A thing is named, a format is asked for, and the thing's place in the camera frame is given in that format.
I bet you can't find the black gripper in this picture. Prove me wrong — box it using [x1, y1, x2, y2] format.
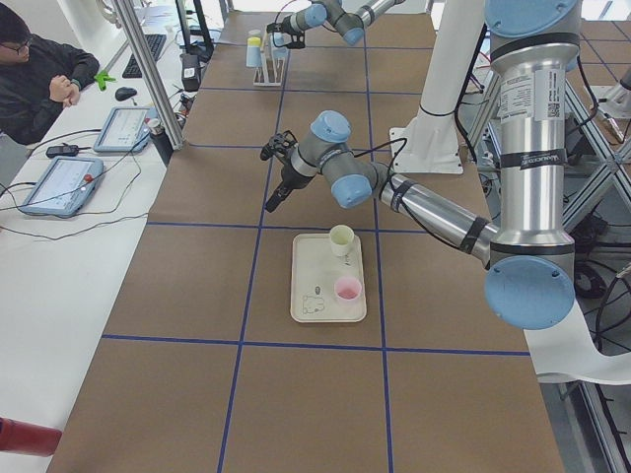
[266, 19, 306, 48]
[260, 130, 316, 213]

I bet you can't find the light blue cup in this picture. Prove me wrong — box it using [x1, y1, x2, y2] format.
[245, 36, 262, 68]
[271, 45, 288, 60]

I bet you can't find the white plastic cup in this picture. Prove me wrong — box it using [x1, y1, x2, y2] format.
[328, 225, 355, 257]

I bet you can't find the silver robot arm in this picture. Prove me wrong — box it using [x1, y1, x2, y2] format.
[261, 1, 581, 330]
[266, 0, 403, 49]

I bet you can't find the pink plastic cup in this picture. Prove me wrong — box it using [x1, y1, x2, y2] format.
[333, 276, 363, 304]

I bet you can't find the cream plastic tray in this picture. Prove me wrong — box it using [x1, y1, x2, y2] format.
[290, 234, 367, 323]

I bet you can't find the black box with label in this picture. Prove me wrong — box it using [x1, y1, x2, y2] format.
[180, 53, 201, 92]

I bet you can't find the black thermos bottle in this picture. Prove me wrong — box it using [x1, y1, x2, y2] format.
[147, 118, 174, 167]

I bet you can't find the black keyboard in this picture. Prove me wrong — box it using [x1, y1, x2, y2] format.
[121, 33, 168, 80]

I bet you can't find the far teach pendant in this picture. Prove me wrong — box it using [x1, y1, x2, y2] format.
[93, 106, 156, 153]

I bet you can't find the teach pendant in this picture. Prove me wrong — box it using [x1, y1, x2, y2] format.
[93, 106, 156, 153]
[18, 157, 105, 218]

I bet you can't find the black computer mouse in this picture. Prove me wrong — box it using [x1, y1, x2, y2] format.
[114, 87, 138, 101]

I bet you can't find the black power adapter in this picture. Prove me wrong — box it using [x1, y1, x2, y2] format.
[45, 145, 81, 159]

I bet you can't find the near teach pendant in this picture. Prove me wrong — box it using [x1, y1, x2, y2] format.
[18, 157, 105, 218]

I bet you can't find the person in black jacket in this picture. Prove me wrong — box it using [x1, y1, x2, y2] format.
[1, 5, 100, 145]

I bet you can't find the red bottle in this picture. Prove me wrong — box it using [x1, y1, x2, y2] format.
[1, 418, 62, 457]

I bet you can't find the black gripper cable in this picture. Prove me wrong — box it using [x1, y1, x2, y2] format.
[273, 0, 302, 26]

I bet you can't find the white wire cup rack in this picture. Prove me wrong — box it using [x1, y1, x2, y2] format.
[249, 32, 288, 87]

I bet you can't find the aluminium frame post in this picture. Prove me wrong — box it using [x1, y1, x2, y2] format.
[111, 0, 183, 150]

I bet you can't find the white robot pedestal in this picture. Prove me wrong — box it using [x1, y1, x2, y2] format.
[390, 0, 484, 174]

